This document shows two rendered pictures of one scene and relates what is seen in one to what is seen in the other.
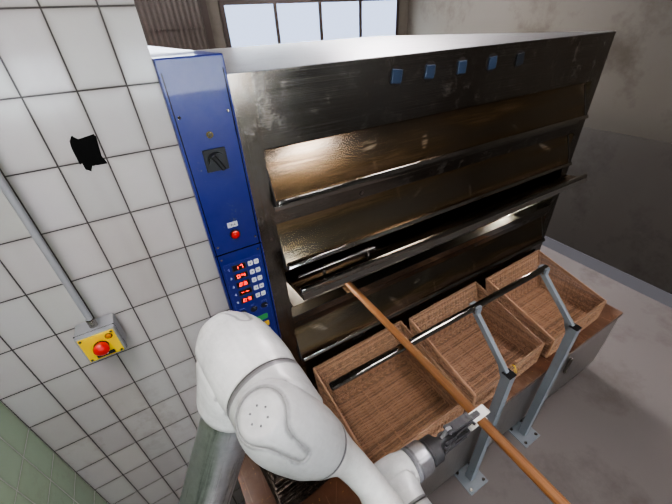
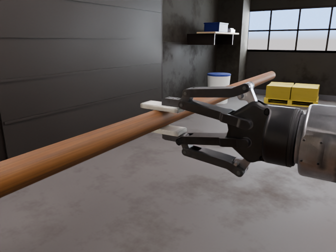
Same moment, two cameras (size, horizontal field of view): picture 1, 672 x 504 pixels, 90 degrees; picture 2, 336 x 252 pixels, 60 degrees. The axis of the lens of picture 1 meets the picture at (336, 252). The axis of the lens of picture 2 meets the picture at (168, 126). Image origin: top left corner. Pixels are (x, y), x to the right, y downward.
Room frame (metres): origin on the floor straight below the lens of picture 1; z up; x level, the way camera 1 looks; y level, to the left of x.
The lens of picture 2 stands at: (0.76, 0.00, 1.31)
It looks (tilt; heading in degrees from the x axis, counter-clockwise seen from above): 16 degrees down; 240
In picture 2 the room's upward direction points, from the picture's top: straight up
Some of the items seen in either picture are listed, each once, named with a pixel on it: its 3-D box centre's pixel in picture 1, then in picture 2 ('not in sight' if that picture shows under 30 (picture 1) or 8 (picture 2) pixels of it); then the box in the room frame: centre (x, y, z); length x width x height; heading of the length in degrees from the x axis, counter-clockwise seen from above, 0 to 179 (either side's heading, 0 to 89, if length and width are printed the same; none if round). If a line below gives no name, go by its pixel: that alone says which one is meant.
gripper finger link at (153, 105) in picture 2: (477, 414); (163, 106); (0.54, -0.39, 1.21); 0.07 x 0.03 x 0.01; 118
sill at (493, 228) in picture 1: (442, 250); not in sight; (1.48, -0.57, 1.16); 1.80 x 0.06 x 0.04; 119
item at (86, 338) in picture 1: (101, 337); not in sight; (0.70, 0.71, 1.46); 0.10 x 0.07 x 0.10; 119
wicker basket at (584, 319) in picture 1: (541, 298); not in sight; (1.53, -1.27, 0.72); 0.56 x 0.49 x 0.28; 120
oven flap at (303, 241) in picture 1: (456, 186); not in sight; (1.46, -0.59, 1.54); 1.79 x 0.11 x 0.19; 119
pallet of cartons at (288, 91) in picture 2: not in sight; (292, 93); (-4.82, -4.14, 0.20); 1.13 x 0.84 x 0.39; 116
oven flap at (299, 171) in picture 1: (465, 128); not in sight; (1.46, -0.59, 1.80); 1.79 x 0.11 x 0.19; 119
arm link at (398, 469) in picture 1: (389, 488); not in sight; (0.37, -0.10, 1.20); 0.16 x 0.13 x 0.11; 118
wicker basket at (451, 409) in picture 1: (388, 392); not in sight; (0.95, -0.21, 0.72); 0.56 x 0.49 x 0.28; 120
